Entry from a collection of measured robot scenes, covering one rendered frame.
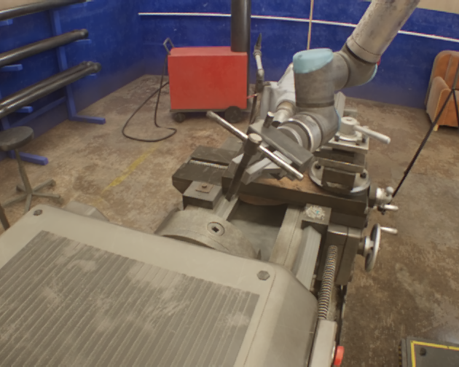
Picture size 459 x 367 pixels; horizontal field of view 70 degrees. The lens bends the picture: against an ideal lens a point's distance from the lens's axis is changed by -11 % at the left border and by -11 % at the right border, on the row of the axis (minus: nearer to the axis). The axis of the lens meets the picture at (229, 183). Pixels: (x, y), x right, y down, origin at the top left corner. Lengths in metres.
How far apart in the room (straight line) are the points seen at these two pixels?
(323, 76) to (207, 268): 0.50
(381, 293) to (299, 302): 1.88
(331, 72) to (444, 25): 4.48
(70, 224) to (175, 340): 0.27
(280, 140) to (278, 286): 0.34
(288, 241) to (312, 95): 0.61
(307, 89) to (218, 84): 3.26
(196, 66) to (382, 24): 3.28
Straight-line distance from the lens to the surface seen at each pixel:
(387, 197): 1.52
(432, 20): 5.22
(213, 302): 0.43
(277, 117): 1.44
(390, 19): 0.83
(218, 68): 3.99
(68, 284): 0.49
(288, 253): 1.23
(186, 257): 0.49
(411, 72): 5.31
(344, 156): 1.29
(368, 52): 0.87
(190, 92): 4.08
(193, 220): 0.74
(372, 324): 2.17
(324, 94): 0.81
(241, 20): 3.99
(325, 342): 0.49
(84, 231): 0.56
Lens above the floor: 1.68
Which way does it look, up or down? 33 degrees down
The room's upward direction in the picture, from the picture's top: straight up
